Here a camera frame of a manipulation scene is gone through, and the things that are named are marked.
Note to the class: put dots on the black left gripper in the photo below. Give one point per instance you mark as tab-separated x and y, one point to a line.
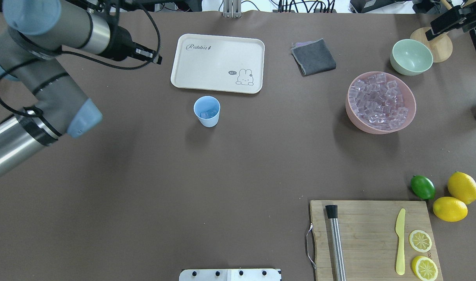
121	43

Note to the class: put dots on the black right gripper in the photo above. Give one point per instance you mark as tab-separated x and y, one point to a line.
465	16

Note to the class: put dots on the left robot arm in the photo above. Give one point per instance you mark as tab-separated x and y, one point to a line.
37	31

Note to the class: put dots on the blue plastic cup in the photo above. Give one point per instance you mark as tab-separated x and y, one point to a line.
207	103

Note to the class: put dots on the clear ice cubes pile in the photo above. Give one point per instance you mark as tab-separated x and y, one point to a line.
378	102

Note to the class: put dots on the wooden mug tree stand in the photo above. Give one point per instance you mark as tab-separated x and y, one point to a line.
441	47

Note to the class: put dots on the mint green bowl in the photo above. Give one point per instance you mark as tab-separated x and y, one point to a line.
410	57

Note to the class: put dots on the cream rabbit tray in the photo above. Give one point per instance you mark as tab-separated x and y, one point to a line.
218	63

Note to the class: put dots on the pink bowl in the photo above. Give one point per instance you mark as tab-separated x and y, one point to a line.
380	113

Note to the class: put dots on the grey folded cloth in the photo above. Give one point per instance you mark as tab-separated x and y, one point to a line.
313	57

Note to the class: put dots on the whole lemon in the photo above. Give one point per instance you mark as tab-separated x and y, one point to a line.
450	209
463	187

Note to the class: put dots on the green lime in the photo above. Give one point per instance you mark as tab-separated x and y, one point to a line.
422	187

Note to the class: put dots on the lemon half upper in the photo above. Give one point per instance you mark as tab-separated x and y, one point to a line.
420	241

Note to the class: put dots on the lemon half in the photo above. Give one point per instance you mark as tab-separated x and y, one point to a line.
424	268
420	241

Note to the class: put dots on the wooden cutting board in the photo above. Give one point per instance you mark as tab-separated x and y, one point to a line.
368	238

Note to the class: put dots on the lemon half lower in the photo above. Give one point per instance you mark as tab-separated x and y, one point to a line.
424	268

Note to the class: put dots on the yellow plastic knife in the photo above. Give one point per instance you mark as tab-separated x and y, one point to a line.
400	232

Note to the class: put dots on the steel muddler black tip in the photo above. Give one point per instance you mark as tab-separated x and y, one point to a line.
332	214

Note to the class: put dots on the aluminium frame post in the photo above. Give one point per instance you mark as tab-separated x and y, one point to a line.
232	9

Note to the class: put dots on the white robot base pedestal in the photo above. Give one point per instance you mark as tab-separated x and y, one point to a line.
259	274

